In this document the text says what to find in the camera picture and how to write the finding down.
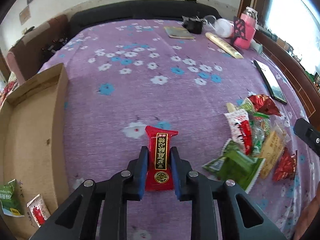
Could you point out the white red stick packet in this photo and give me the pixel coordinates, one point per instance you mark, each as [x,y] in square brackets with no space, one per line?
[37,210]

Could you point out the person's right forearm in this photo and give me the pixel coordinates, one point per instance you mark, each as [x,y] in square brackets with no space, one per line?
[306,220]

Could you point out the black pink-dotted holder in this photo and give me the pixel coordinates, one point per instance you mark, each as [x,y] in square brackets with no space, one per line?
[238,30]

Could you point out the clear plastic cup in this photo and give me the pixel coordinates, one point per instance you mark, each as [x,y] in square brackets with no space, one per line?
[209,20]

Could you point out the brown wall panel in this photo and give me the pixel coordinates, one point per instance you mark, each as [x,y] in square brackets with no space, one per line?
[25,15]

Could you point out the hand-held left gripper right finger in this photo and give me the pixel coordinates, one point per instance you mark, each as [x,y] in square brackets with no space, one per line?
[175,177]

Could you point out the cardboard box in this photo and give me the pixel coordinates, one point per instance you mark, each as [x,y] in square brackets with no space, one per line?
[30,130]

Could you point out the wooden framed window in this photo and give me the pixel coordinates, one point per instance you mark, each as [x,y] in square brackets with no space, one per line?
[287,17]

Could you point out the brown patterned blanket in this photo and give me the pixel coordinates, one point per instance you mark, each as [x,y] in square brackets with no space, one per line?
[6,88]

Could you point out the green yellow-label snack packet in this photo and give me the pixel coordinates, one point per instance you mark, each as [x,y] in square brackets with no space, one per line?
[8,195]

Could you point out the black phone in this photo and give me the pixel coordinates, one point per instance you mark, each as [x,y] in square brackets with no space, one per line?
[271,82]

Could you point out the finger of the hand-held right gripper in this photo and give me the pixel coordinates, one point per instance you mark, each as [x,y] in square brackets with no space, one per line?
[308,135]

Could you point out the red gold-label snack packet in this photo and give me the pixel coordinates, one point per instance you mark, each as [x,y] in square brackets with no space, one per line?
[160,142]

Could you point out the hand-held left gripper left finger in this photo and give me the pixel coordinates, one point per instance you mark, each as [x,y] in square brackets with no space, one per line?
[143,175]

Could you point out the spare black gripper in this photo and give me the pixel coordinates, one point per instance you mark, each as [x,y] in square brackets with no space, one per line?
[61,40]
[49,49]

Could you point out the small green candy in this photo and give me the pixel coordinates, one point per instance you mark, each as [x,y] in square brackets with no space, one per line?
[261,115]

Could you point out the black remote control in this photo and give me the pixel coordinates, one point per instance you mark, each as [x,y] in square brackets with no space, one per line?
[29,29]

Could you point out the wooden headboard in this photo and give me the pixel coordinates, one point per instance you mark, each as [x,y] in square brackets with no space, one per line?
[287,62]

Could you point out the pale teal cloth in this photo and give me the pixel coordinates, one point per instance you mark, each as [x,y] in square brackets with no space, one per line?
[257,47]

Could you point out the black sofa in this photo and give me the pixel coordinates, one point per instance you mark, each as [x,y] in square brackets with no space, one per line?
[125,12]

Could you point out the white round jar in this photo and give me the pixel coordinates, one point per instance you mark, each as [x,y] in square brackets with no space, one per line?
[223,27]

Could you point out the olive booklet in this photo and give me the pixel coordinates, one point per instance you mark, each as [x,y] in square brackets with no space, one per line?
[178,32]

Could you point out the black binder clips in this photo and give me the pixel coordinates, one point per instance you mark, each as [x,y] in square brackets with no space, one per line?
[193,26]

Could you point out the cream tube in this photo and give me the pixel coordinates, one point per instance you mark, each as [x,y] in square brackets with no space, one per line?
[225,45]

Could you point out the brown armchair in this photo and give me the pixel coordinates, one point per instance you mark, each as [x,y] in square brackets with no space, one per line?
[32,45]

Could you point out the pink bottle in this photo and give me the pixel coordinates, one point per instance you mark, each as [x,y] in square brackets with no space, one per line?
[250,32]

